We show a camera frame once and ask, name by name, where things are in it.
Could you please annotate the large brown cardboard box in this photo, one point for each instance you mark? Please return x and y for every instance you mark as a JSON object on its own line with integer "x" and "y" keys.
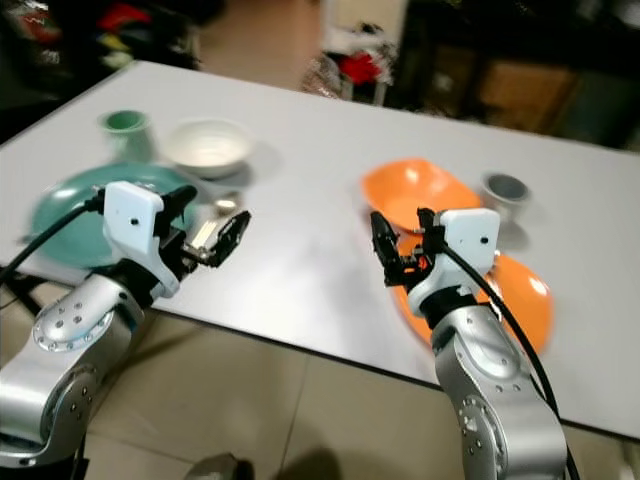
{"x": 525, "y": 95}

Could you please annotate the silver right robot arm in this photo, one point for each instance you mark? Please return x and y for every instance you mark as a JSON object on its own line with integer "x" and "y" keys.
{"x": 490, "y": 380}

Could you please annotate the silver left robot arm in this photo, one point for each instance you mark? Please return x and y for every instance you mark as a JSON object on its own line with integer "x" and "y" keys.
{"x": 70, "y": 340}

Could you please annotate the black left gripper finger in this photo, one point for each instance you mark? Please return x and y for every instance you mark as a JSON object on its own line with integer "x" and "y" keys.
{"x": 232, "y": 235}
{"x": 180, "y": 200}

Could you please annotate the green cup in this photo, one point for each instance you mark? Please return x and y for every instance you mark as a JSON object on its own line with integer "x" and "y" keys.
{"x": 128, "y": 130}

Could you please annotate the black shelf unit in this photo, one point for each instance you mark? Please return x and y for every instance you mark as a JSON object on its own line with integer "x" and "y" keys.
{"x": 440, "y": 40}

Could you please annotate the black table leg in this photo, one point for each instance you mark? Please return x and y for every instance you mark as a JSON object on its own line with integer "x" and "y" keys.
{"x": 25, "y": 295}

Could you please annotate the orange bowl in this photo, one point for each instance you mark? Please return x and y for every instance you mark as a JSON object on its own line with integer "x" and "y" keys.
{"x": 410, "y": 188}

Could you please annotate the orange plate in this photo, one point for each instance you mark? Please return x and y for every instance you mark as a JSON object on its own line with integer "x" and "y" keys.
{"x": 525, "y": 300}

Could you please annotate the grey cup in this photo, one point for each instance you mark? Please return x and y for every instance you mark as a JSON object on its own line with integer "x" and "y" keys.
{"x": 507, "y": 190}

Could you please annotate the red bag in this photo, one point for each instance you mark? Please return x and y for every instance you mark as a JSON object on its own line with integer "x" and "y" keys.
{"x": 360, "y": 68}

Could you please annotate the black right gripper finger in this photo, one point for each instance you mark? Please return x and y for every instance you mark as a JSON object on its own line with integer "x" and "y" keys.
{"x": 430, "y": 230}
{"x": 382, "y": 245}

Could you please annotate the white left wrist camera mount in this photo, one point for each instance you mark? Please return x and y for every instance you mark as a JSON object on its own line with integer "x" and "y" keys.
{"x": 135, "y": 225}

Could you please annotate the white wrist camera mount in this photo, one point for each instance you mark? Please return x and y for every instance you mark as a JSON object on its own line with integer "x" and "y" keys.
{"x": 470, "y": 240}
{"x": 135, "y": 225}

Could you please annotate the grey robot leg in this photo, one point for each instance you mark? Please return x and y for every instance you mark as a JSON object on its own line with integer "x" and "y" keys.
{"x": 215, "y": 468}

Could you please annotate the colourful clutter pile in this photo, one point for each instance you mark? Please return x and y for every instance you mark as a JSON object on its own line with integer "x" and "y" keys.
{"x": 120, "y": 25}

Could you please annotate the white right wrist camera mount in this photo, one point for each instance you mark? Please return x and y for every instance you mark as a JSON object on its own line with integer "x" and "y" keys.
{"x": 470, "y": 240}

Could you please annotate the white bowl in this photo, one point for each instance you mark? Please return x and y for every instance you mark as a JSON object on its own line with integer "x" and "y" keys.
{"x": 208, "y": 145}

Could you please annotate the teal plate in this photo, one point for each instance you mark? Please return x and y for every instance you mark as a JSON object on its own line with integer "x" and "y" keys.
{"x": 70, "y": 215}

